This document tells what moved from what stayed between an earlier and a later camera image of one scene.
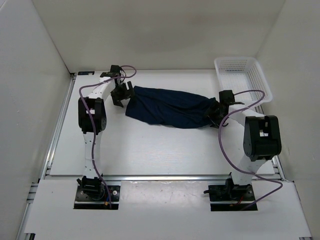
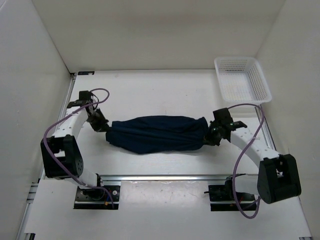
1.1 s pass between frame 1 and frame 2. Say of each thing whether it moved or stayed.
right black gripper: moved
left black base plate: stayed
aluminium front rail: stayed
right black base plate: stayed
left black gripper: moved
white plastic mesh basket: stayed
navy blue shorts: moved
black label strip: stayed
